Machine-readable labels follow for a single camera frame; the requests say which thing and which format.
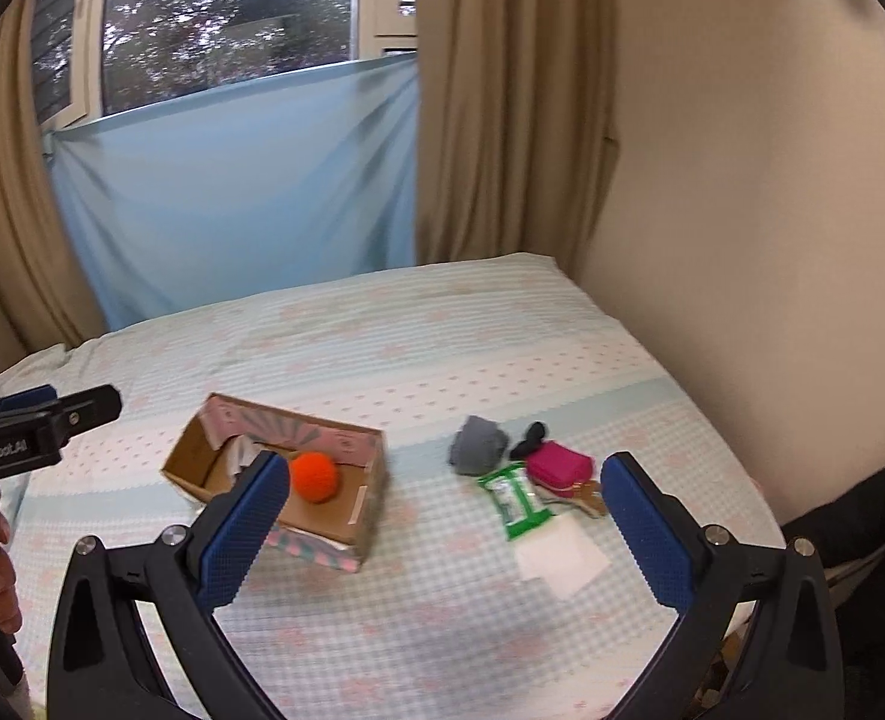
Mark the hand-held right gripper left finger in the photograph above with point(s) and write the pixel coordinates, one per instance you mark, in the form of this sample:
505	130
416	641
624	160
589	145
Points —
241	532

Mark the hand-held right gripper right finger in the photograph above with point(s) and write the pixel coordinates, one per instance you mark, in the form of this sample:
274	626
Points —
648	532

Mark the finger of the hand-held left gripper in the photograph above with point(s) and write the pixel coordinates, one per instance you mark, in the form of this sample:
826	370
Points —
93	405
15	399

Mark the patterned cardboard box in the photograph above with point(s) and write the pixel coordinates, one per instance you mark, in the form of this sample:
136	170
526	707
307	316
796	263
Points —
195	457

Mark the small black soft item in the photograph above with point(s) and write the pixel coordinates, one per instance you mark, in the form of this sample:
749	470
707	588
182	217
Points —
530	441

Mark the person's left hand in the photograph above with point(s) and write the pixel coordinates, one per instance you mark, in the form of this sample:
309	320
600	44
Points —
3	585

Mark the white crumpled cloth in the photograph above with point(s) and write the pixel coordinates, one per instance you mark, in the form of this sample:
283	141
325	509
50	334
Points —
241	457

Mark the white paper sheet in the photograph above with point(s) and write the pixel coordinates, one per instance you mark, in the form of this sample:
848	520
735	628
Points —
562	561

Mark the orange knitted ball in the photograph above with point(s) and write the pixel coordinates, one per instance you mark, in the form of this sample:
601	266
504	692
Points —
316	476

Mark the pink zip pouch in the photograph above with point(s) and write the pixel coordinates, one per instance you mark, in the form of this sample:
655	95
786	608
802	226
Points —
558	466

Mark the green tissue packet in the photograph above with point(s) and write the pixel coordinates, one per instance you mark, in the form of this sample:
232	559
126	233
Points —
519	502

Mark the grey folded sock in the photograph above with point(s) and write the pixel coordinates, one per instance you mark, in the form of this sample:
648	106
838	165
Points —
476	446

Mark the long beige curtain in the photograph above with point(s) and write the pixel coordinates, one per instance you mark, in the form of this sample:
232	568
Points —
510	105
22	187

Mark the dark cloth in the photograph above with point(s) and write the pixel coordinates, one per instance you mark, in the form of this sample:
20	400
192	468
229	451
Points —
870	510

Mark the bed with checked sheet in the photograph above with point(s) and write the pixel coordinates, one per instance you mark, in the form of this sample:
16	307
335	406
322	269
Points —
412	345

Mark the light blue window cloth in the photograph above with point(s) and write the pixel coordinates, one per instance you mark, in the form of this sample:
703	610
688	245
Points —
247	195

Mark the white framed window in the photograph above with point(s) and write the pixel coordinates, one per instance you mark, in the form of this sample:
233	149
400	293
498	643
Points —
225	15

